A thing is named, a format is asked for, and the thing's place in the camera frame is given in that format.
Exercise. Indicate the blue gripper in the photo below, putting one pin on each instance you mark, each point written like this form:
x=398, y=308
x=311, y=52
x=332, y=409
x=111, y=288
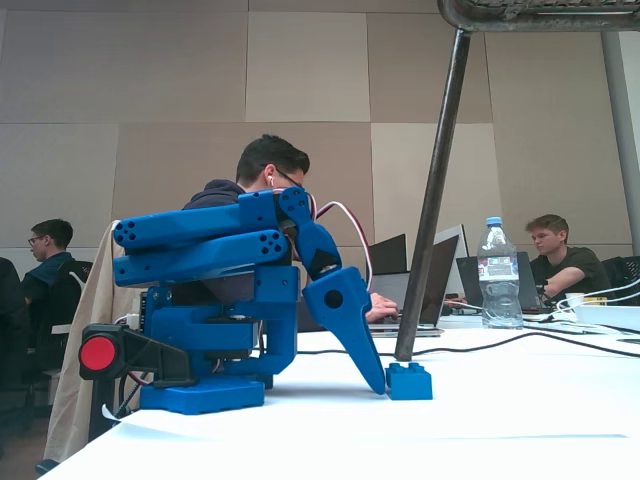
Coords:
x=336, y=306

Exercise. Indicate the blue toy brick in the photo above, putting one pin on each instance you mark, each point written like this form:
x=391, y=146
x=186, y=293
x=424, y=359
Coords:
x=410, y=384

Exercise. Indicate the blue SO-100 robot arm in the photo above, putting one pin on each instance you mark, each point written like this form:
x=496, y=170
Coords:
x=200, y=240

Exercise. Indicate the silver open laptop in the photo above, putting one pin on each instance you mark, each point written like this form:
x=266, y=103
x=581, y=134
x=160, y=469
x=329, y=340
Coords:
x=435, y=295

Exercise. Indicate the dark laptop screen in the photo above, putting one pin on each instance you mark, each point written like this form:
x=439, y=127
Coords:
x=390, y=255

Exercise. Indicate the white laptop lid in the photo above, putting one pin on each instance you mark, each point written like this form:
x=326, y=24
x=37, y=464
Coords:
x=457, y=237

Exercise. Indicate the clear plastic water bottle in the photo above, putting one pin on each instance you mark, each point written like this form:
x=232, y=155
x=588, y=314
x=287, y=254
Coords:
x=499, y=280

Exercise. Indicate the black open laptop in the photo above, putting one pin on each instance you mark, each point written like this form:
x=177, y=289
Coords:
x=527, y=285

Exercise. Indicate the person in dark t-shirt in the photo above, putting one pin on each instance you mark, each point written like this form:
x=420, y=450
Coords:
x=570, y=265

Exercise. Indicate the person in dark hoodie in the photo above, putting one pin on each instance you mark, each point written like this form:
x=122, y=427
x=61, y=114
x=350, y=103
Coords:
x=265, y=160

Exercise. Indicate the black clamp with red knob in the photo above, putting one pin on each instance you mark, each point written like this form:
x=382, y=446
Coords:
x=130, y=352

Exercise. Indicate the white box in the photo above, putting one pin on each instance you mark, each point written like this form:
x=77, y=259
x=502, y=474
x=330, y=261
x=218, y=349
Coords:
x=610, y=315

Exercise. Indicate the beige jacket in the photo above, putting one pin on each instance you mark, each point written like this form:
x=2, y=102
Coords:
x=85, y=325

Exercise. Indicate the person with glasses, blue jacket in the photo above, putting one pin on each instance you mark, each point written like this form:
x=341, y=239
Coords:
x=47, y=265

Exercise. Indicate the person in black clothes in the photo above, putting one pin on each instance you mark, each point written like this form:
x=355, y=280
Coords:
x=10, y=320

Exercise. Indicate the metal camera stand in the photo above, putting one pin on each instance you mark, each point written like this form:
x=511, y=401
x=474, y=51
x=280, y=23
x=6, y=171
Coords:
x=440, y=175

